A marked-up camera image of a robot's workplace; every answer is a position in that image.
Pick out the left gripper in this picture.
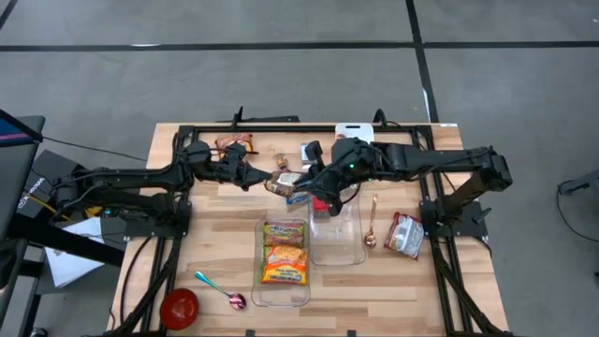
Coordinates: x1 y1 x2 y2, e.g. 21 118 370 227
205 142 274 191

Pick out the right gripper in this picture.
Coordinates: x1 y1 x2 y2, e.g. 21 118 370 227
295 154 357 217

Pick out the blue ramen pack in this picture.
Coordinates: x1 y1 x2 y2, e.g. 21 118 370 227
285 190 311 207

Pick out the brown snack packet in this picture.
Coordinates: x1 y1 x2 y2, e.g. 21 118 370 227
264 170 305 198

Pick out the copper spoon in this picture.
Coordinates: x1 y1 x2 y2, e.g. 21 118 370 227
363 193 380 249

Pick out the orange chicken ramen pack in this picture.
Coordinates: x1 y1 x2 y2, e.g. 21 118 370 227
259 245 309 286

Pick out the red roast beef ramen pack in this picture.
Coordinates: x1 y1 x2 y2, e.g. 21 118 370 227
383 211 426 261

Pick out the orange red ramen pack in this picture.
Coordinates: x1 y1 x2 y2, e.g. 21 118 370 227
213 133 256 158

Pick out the white rectangular tray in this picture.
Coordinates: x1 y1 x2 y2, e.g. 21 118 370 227
334 122 375 144

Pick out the clear plastic storage bin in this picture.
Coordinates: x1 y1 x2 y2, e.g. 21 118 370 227
307 189 368 268
250 218 312 309

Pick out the iridescent rainbow spoon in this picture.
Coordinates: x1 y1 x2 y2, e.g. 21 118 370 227
193 270 248 312

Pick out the red bowl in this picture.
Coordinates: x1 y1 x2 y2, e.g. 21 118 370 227
158 287 200 331

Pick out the white paper sheet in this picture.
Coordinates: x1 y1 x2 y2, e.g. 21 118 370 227
44 216 107 289

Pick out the black box white lettering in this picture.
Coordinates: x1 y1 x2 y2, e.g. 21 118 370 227
18 148 88 221

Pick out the black metal table frame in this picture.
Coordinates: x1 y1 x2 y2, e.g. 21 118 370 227
100 122 516 337

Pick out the black floor cable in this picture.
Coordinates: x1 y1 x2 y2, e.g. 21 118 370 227
555 179 599 244

